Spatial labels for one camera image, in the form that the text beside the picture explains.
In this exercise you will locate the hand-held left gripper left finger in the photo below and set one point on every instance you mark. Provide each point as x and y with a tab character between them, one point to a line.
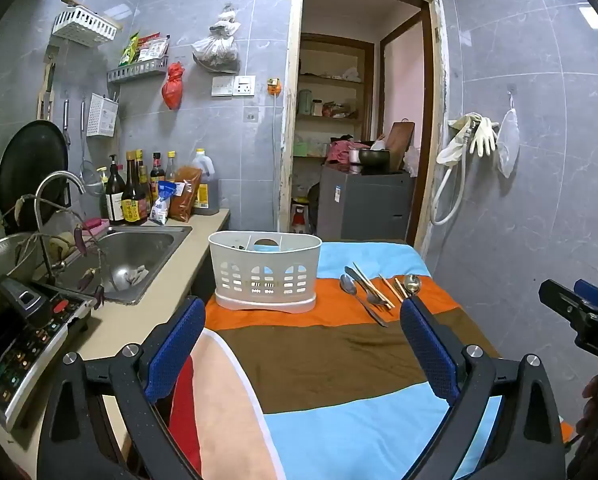
176	345

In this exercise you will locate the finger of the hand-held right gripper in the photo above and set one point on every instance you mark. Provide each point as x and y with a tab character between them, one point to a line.
559	297
591	291

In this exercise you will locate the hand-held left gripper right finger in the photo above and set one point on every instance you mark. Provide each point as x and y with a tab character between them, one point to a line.
429	347

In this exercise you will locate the wooden chopstick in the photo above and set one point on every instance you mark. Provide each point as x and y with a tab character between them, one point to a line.
366	280
374	287
391	288
401	289

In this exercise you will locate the steel fork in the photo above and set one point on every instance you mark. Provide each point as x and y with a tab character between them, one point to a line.
369	305

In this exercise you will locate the steel spoon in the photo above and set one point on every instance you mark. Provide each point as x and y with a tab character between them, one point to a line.
349	285

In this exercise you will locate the white plastic utensil basket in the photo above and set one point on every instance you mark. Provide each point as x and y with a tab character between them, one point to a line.
264	280

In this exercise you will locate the person's right hand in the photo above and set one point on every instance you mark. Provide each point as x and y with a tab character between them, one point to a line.
591	402

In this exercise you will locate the striped blanket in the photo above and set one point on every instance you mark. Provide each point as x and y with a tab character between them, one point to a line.
339	360

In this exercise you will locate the steel sink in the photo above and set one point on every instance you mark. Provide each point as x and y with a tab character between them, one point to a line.
139	250

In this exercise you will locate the blue round lid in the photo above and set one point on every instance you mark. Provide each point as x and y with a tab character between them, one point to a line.
266	247

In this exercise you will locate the blue and white packet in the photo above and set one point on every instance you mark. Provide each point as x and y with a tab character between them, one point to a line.
161	205

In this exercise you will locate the wilted plant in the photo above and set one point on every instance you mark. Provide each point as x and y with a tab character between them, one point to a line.
81	240

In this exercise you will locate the pink sponge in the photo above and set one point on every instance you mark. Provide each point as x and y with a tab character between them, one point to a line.
96	223

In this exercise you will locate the large soy sauce bottle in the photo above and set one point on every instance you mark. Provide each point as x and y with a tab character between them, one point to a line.
134	202

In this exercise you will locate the brown spice bag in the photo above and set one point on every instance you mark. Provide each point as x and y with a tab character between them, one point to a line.
186	195

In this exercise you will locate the induction cooker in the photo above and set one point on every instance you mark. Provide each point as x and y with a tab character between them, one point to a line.
24	340

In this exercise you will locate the grey cabinet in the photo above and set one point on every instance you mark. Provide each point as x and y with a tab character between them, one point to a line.
364	205

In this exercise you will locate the dark pump bottle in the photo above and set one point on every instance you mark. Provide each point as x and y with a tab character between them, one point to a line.
114	200

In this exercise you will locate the white mesh bag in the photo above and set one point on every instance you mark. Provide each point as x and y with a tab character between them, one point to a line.
508	145

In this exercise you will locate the dark sauce bottle red label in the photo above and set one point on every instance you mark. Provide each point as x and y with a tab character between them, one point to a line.
156	175

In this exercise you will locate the cooking oil jug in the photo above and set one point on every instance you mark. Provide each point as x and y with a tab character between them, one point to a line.
206	170

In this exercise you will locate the clear glass bottle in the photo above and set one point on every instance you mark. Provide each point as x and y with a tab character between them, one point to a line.
170	167

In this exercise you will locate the dark sauce bottle yellow cap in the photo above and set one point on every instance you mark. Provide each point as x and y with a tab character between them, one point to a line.
141	165

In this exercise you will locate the steel pot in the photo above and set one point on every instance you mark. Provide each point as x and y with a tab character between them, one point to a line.
6	260

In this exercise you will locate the dark bowl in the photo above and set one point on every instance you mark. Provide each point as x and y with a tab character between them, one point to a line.
374	160

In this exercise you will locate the steel faucet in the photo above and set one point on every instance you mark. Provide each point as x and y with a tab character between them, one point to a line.
61	177

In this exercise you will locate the metal cup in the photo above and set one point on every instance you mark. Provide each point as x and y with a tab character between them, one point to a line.
354	156

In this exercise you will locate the brown cutting board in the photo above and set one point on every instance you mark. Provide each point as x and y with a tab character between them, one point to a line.
400	142

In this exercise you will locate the pink cloth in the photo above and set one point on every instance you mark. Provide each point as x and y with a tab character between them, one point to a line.
341	152

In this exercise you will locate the black frying pan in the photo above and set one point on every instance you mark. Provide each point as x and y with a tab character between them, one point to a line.
29	170

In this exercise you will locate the hanging peeler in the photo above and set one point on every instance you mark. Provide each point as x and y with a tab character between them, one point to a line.
66	120

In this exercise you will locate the red plastic bag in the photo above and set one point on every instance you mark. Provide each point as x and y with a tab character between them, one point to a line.
173	87

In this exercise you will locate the small jar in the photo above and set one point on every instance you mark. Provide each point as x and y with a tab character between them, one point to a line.
318	108

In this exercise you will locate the green cup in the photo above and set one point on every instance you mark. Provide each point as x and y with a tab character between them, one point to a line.
305	102

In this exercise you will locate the wooden shelf unit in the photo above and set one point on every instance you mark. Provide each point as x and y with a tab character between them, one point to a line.
336	80

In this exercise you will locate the row of seasoning packets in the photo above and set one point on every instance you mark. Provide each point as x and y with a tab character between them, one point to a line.
146	49

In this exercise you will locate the clear bag of dried goods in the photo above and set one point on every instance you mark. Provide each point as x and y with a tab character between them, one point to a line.
216	50

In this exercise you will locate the white wall chopstick holder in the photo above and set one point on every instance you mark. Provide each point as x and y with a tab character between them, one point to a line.
101	115

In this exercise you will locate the wooden door frame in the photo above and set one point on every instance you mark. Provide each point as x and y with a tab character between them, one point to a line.
289	110

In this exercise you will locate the white wall socket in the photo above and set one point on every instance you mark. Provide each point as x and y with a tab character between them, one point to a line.
245	85

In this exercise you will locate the orange wall plug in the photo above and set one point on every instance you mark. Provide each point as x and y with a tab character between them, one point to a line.
275	87

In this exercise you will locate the grey wall shelf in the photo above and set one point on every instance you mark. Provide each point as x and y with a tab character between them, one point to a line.
136	71

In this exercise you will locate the white wall basket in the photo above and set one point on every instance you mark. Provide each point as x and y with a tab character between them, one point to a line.
84	25

